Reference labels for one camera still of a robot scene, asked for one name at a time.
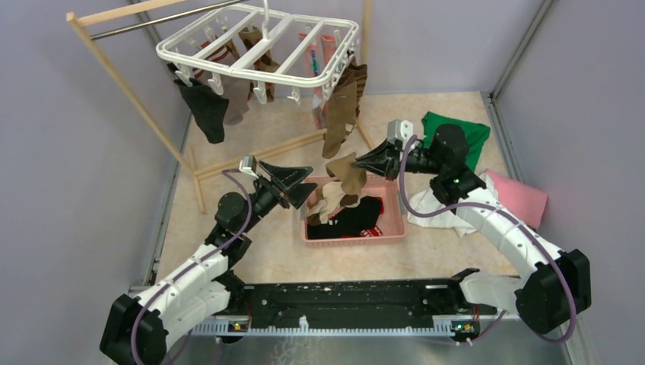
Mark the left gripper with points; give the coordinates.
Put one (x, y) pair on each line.
(291, 178)

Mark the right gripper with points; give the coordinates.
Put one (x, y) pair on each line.
(383, 160)

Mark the brown striped sock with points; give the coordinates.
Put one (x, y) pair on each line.
(360, 73)

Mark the pink sock with teal spots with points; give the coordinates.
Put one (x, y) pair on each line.
(316, 57)

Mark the white plastic clip hanger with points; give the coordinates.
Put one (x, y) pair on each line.
(189, 47)

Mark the plain tan brown sock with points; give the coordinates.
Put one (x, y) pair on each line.
(341, 115)

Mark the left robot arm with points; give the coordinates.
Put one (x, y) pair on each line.
(142, 328)

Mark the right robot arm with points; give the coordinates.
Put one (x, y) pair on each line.
(552, 286)

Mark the pile of socks in basket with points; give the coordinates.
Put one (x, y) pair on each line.
(333, 214)

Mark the pink plastic basket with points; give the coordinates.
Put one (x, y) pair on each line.
(391, 226)

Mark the black hanging sock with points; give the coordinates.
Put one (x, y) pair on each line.
(207, 107)

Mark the pink cloth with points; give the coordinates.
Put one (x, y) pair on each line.
(525, 202)

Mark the orange brown argyle sock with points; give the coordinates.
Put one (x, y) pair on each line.
(250, 37)

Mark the wooden clothes rack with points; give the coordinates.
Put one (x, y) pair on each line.
(80, 24)

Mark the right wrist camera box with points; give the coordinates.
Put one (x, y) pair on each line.
(399, 132)

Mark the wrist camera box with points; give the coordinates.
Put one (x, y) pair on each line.
(399, 132)
(248, 166)

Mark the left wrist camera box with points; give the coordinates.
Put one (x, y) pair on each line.
(248, 166)

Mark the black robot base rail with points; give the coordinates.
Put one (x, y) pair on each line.
(433, 307)

